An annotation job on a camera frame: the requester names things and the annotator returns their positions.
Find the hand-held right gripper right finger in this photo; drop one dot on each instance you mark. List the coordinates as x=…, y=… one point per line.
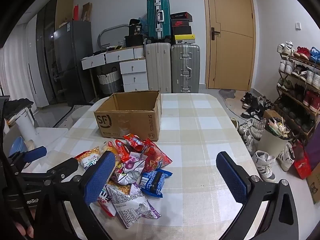
x=232, y=177

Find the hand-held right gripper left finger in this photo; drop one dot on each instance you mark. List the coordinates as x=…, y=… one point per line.
x=100, y=177

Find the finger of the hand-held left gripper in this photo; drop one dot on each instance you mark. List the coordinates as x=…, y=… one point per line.
x=35, y=154
x=65, y=166

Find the noodle snack packet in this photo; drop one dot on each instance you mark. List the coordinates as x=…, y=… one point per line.
x=105, y=202
x=88, y=158

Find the orange cake packet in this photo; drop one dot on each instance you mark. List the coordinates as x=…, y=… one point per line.
x=110, y=148

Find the small red snack packet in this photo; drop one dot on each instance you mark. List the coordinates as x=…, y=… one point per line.
x=135, y=142
x=122, y=151

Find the silver purple snack packet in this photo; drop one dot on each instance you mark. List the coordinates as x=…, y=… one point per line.
x=132, y=208

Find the blue cookie packet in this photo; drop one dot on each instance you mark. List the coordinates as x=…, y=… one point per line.
x=155, y=181

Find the brown cardboard box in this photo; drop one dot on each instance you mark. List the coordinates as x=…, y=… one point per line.
x=125, y=125

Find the large red chips packet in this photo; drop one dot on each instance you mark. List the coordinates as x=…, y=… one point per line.
x=156, y=158

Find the person's left hand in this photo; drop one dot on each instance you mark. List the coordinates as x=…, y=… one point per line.
x=23, y=230

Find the blue bowl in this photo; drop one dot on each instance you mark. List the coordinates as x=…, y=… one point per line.
x=17, y=146

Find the white electric kettle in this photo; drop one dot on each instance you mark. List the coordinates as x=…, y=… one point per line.
x=25, y=126

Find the black white striped rug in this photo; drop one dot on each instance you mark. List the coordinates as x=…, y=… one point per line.
x=67, y=116

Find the pile of sneakers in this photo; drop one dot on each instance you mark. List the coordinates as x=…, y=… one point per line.
x=255, y=130

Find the beige trash bin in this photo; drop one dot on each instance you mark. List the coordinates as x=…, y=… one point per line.
x=272, y=142

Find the red shopping bag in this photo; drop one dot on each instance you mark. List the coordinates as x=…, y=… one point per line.
x=302, y=162

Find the small brown carton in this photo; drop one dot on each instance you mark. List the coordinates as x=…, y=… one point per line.
x=271, y=115

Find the grey door mat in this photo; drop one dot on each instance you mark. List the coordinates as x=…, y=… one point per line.
x=233, y=100

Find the printed cardboard carton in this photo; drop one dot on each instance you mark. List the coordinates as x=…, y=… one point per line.
x=314, y=187

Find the purple bag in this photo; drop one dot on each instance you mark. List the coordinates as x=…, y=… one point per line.
x=313, y=152

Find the white tall cabinet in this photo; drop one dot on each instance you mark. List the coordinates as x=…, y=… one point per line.
x=37, y=67

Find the white curtain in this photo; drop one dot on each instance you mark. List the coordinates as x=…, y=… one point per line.
x=13, y=62

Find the woven laundry basket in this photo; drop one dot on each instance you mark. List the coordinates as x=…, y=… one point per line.
x=108, y=81

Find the wooden shoe rack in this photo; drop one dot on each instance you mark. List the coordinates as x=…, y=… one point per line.
x=285, y=97

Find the dark grey fridge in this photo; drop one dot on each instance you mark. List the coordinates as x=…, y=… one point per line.
x=72, y=62

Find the dark tall cabinet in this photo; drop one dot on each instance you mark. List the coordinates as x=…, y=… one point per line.
x=46, y=55

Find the white drawer desk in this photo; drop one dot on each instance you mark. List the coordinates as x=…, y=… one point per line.
x=132, y=75

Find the silver suitcase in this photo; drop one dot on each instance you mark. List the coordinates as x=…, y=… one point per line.
x=185, y=67

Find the wooden door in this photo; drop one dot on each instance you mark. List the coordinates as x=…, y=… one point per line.
x=232, y=55

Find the beige suitcase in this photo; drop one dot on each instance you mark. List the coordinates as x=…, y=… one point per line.
x=158, y=67

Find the rows of assorted shoes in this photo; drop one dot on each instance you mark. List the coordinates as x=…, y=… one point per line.
x=300, y=72

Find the black plastic crate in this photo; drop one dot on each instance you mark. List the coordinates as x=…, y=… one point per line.
x=135, y=40

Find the yellow black shoe box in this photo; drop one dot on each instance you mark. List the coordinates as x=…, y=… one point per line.
x=183, y=39

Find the red folded carton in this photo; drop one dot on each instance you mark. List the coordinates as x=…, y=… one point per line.
x=75, y=13

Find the flat cardboard sheet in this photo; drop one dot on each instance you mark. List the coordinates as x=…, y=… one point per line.
x=63, y=10

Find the narrow cardboard carton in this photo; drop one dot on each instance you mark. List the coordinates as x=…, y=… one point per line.
x=86, y=11

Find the black gift bag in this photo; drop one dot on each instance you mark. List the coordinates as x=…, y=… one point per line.
x=135, y=27

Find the black red shoe box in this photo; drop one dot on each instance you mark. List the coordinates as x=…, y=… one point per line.
x=181, y=15

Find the teal suitcase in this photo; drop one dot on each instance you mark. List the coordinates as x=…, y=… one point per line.
x=158, y=17

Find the grey arched frame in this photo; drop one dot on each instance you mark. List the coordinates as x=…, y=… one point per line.
x=110, y=30

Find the white light switch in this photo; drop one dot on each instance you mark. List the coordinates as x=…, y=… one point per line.
x=297, y=26

